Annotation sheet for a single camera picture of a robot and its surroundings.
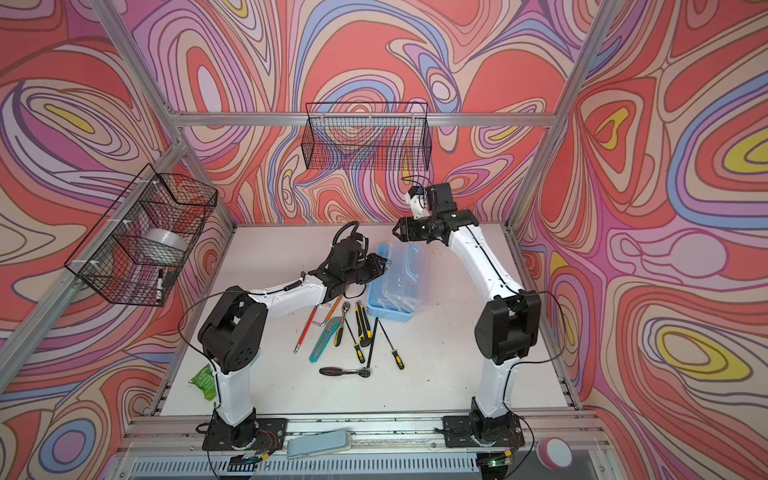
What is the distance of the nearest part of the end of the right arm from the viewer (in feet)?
2.05

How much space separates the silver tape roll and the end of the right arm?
1.81 ft

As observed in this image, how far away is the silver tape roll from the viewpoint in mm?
730
